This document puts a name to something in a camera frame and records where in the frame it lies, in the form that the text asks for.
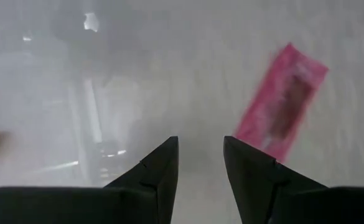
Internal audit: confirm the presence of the pink-red candy packet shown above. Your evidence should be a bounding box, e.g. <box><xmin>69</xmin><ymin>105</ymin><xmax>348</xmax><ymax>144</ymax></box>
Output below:
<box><xmin>233</xmin><ymin>42</ymin><xmax>330</xmax><ymax>164</ymax></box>

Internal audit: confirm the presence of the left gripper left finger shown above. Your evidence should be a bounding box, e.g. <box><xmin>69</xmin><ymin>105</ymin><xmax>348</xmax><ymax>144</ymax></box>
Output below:
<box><xmin>0</xmin><ymin>136</ymin><xmax>179</xmax><ymax>224</ymax></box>

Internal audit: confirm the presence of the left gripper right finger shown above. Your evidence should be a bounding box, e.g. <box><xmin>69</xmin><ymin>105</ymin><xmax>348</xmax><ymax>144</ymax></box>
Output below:
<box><xmin>223</xmin><ymin>136</ymin><xmax>364</xmax><ymax>224</ymax></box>

